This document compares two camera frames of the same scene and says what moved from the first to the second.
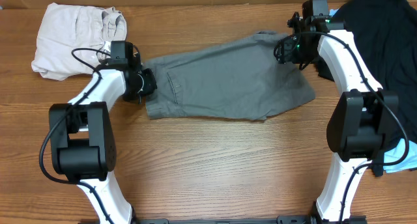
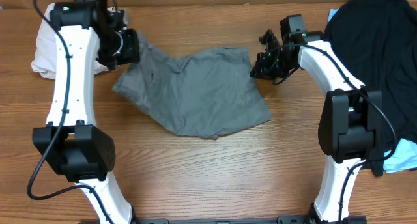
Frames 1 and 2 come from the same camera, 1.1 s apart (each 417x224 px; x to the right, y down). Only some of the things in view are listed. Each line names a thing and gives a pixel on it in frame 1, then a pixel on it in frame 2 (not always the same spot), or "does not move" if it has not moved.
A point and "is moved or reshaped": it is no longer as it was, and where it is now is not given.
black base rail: [281, 219] does not move
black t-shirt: [382, 28] does not move
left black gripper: [146, 75] -> [131, 55]
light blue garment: [401, 156] does not move
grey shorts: [241, 79] is moved or reshaped
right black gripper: [283, 50] -> [266, 58]
